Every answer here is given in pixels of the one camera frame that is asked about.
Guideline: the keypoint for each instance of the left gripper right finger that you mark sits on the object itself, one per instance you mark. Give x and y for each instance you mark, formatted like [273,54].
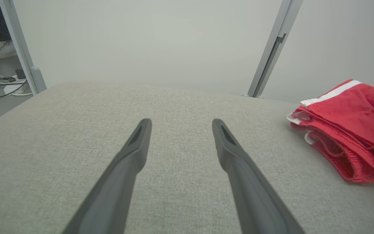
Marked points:
[255,198]

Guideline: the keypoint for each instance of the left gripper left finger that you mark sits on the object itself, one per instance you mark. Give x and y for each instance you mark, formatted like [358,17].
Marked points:
[114,195]

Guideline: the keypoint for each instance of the red and white jersey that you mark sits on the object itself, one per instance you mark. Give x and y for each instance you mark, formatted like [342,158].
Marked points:
[346,130]

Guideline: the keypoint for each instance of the black power adapter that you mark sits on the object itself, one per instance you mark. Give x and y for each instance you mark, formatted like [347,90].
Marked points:
[20,73]

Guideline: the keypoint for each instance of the white sneaker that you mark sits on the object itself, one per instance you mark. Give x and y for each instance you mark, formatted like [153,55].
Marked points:
[3,51]

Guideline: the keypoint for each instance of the grey metal frame post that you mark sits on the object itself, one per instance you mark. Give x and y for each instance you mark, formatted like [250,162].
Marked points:
[21,48]
[271,55]

